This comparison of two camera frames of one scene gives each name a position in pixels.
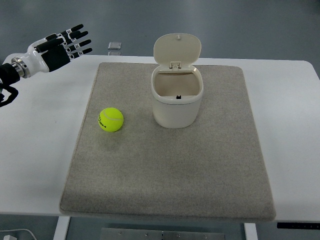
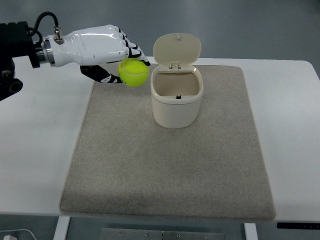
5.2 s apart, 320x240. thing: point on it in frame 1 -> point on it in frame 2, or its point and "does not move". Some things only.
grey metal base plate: [114, 233] does not move
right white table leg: [250, 231] does not move
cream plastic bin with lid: [177, 85] does not move
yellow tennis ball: [111, 119] -> [133, 72]
